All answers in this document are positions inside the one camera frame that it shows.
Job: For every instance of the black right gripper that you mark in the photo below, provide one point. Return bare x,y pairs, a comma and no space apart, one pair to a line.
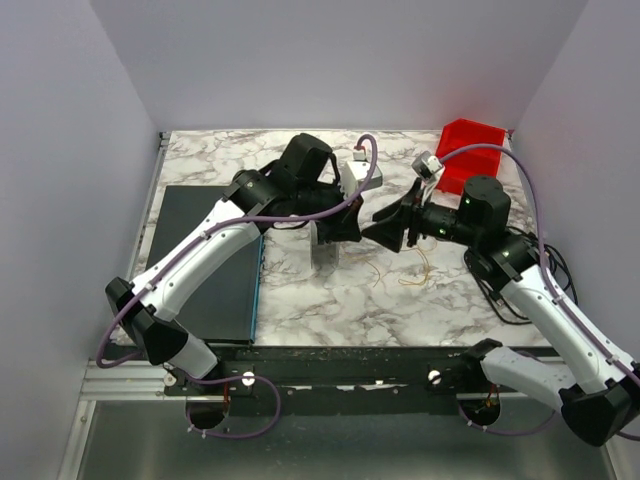
413,220

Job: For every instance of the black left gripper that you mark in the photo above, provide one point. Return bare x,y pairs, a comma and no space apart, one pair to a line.
330,215

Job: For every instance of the white perforated cable spool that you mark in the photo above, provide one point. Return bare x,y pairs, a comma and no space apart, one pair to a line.
324,254

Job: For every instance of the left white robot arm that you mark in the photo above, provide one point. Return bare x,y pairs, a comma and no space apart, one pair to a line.
286,190

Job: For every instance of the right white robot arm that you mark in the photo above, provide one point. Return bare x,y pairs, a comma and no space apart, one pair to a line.
596,391

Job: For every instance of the red plastic bin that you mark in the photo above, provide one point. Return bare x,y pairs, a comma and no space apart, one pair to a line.
461,133

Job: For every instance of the dark grey flat box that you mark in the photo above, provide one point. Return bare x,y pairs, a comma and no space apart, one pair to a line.
224,307

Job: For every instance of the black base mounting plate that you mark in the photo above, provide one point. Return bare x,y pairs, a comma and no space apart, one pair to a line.
275,381

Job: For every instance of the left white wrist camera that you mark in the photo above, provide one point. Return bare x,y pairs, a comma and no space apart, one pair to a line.
353,173

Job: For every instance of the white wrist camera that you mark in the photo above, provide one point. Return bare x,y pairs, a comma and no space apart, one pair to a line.
430,169
353,173

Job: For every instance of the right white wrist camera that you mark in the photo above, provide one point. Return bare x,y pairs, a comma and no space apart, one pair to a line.
430,169

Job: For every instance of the aluminium frame rail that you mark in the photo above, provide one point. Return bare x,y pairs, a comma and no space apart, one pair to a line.
134,382

